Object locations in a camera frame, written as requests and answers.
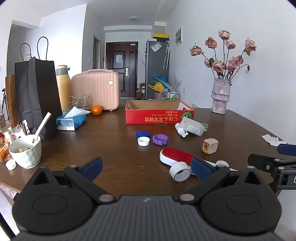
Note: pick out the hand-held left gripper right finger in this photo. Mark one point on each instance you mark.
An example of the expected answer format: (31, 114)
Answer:
(201, 168)

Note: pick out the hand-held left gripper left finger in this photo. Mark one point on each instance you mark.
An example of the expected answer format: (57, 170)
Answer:
(92, 166)

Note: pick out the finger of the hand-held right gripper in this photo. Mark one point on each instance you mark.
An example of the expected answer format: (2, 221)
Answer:
(261, 162)
(288, 149)

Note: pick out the red and white lint brush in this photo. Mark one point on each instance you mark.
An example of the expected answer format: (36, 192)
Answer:
(175, 156)

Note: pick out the white plastic cap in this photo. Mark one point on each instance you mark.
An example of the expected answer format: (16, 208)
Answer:
(143, 141)

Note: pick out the blue plastic cap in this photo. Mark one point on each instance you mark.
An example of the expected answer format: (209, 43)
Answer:
(142, 134)

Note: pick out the red cardboard box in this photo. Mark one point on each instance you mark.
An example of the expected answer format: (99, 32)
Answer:
(150, 118)

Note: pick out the crumpled white paper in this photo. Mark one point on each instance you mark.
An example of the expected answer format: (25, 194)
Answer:
(272, 140)

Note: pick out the small white round lid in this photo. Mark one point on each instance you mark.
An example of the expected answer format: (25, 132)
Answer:
(222, 163)

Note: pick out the white tape roll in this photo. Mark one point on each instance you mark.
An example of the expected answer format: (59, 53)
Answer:
(179, 172)

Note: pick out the clear bottle green cap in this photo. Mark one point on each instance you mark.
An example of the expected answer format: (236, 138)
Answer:
(192, 126)

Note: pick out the small white spray bottle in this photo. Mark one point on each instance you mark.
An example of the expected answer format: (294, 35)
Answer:
(180, 129)

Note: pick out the blue tissue pack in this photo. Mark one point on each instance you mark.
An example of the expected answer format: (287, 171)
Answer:
(74, 122)

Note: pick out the purple plastic cap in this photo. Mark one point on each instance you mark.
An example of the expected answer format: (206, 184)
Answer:
(160, 139)

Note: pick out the orange fruit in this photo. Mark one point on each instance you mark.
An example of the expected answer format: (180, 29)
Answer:
(96, 110)

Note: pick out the clear glass cup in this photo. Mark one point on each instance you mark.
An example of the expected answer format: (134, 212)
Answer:
(84, 103)

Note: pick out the white spoon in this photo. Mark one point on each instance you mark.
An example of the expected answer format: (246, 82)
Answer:
(42, 126)

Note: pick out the white ceramic bowl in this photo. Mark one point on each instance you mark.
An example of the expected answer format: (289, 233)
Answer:
(29, 156)

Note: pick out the pink hard-shell suitcase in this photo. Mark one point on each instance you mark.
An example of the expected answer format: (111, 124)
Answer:
(92, 90)

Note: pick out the metal rack with bottles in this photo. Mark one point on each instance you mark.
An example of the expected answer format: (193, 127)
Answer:
(172, 95)

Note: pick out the dark snack packet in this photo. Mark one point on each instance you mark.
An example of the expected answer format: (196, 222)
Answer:
(22, 129)

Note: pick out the small white bottle cap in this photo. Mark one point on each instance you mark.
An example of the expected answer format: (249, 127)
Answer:
(11, 165)

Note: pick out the yellow thermos jug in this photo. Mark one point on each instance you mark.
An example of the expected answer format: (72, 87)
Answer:
(63, 88)

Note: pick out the pink bucket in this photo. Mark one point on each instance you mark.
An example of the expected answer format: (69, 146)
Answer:
(158, 95)

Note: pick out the small cardboard boxes by door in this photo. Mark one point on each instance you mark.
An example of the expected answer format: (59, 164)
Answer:
(141, 91)

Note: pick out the pale purple hangers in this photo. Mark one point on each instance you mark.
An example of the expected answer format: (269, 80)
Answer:
(177, 82)

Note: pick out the colourful snack packet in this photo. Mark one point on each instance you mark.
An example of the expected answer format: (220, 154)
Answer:
(4, 148)

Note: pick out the black paper bag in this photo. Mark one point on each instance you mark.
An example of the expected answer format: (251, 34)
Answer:
(37, 92)

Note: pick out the yellow bag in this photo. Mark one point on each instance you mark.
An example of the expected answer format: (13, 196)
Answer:
(156, 87)

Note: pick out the dark brown entrance door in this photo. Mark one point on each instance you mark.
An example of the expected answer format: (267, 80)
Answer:
(121, 76)

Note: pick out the blue dustpan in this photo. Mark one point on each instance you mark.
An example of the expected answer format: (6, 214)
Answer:
(163, 80)

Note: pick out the grey refrigerator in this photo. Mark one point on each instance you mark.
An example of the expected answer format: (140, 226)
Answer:
(156, 74)

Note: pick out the dried pink roses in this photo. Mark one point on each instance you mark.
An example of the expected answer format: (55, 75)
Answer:
(218, 64)

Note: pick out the black tripod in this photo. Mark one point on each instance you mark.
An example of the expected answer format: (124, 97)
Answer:
(4, 102)

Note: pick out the clear folded umbrella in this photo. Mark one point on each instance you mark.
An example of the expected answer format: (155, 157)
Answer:
(166, 55)

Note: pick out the paper sheet on refrigerator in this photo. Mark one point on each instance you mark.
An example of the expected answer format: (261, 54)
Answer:
(156, 47)

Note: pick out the yellow flat box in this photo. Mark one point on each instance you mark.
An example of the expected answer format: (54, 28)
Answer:
(160, 36)

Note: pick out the white box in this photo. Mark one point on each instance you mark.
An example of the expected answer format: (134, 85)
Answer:
(160, 27)

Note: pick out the white wall electrical panel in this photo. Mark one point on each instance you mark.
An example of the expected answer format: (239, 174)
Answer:
(178, 35)

